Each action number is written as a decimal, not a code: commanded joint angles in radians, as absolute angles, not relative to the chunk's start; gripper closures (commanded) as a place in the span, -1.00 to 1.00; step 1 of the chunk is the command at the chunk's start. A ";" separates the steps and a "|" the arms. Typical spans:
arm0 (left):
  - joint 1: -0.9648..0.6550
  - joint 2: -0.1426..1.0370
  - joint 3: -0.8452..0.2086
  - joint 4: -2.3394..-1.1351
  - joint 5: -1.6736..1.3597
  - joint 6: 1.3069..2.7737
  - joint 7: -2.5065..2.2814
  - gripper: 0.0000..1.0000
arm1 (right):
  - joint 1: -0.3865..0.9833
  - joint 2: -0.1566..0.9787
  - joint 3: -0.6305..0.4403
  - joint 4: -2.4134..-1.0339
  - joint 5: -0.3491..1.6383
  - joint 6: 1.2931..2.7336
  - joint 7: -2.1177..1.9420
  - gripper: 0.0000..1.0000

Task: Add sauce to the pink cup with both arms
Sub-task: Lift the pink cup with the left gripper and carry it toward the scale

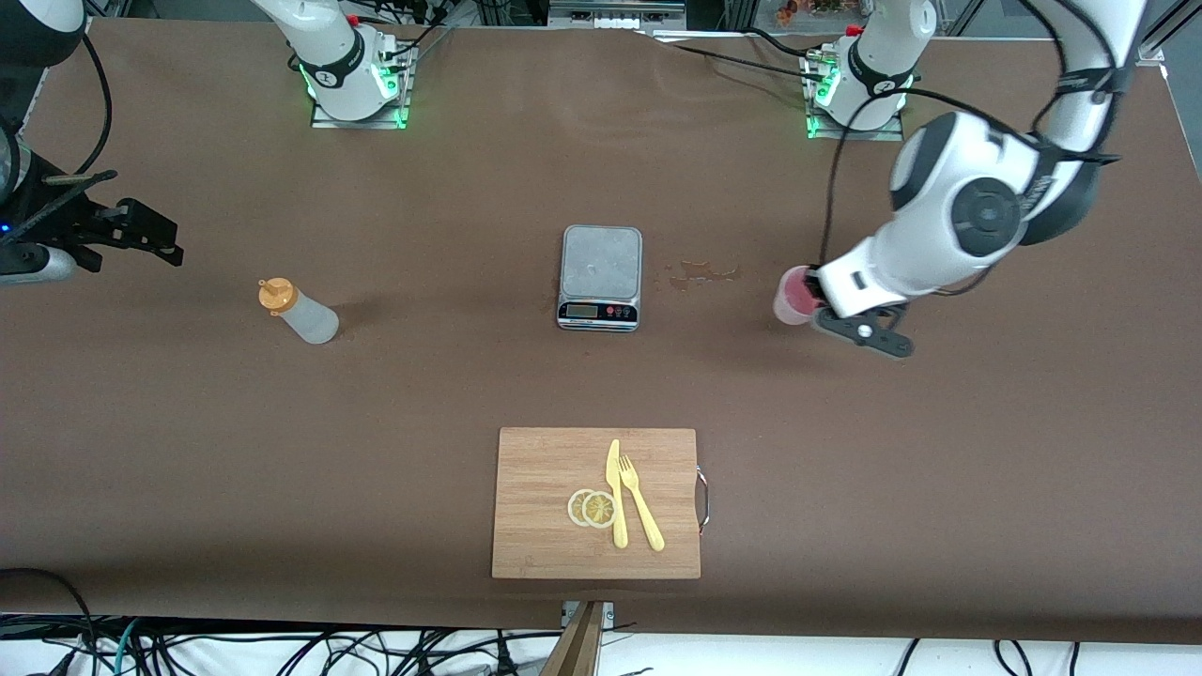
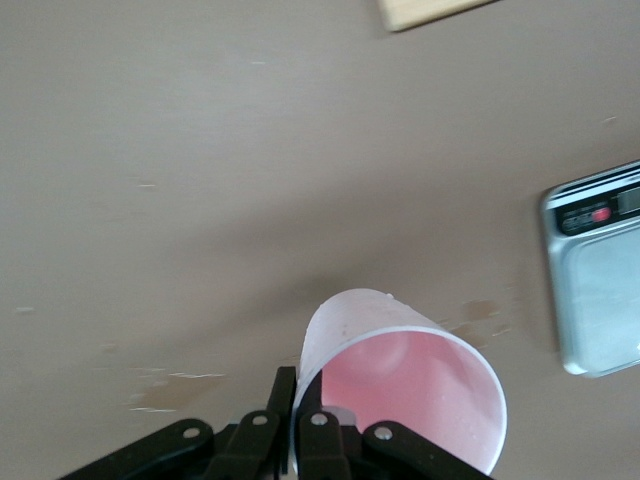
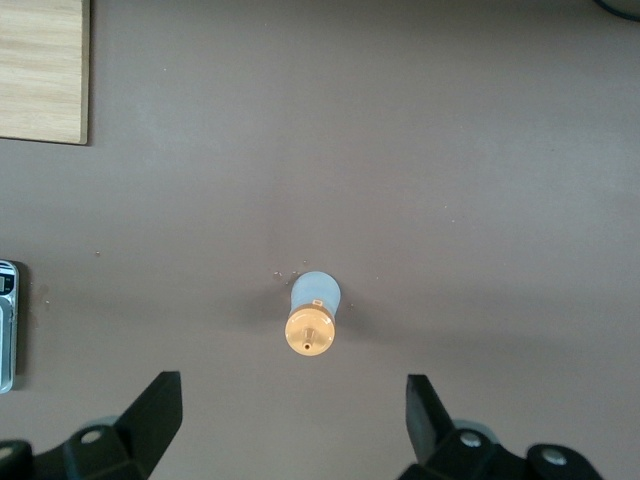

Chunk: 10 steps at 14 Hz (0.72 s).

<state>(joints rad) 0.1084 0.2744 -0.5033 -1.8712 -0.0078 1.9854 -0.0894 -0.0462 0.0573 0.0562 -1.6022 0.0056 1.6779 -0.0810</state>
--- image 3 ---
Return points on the silver digital kitchen scale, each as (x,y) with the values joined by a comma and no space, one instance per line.
(7,325)

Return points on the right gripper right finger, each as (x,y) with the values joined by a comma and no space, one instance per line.
(430,435)

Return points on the sauce bottle with orange cap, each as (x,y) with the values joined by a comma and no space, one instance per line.
(315,300)

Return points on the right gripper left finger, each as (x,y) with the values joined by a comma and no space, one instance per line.
(150,425)

